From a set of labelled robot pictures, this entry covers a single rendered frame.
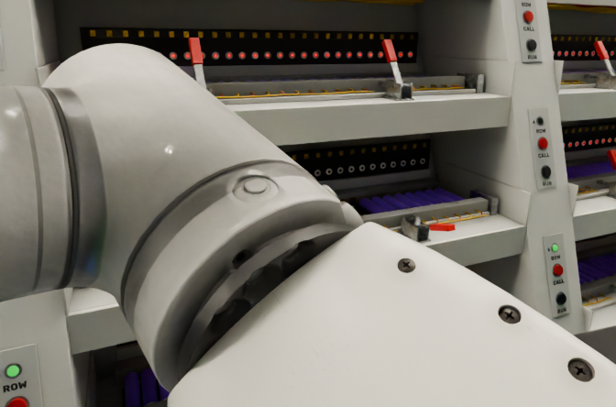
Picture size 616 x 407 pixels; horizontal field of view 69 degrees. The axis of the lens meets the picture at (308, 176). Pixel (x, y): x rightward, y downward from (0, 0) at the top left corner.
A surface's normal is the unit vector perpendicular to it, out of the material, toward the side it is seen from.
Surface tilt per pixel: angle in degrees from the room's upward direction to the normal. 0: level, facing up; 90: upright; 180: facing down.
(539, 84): 90
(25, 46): 90
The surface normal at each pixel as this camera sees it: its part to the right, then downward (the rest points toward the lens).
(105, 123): 0.37, -0.62
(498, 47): -0.92, 0.11
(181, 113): 0.15, -0.83
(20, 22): 0.36, -0.04
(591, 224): 0.38, 0.26
